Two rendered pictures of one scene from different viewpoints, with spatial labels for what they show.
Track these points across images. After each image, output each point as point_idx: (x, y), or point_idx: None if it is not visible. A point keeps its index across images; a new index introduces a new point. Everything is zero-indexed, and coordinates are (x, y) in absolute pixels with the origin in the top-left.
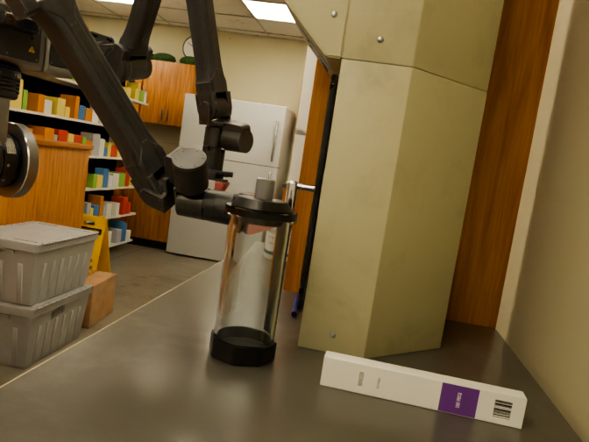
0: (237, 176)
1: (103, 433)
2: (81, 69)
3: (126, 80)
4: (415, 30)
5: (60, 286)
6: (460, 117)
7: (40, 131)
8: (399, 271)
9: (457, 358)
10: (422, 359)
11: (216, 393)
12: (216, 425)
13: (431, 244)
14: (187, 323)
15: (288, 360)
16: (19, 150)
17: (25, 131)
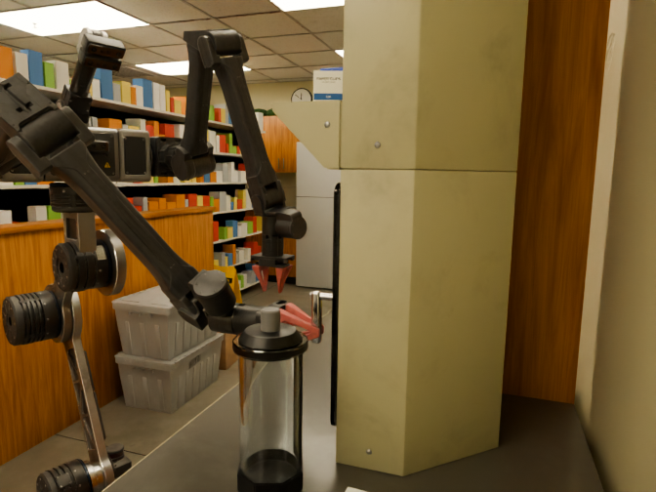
0: None
1: None
2: (102, 212)
3: (192, 178)
4: (413, 130)
5: (193, 339)
6: (485, 206)
7: (173, 199)
8: (432, 381)
9: (515, 462)
10: (471, 469)
11: None
12: None
13: (470, 345)
14: (231, 437)
15: (319, 486)
16: (108, 255)
17: (112, 237)
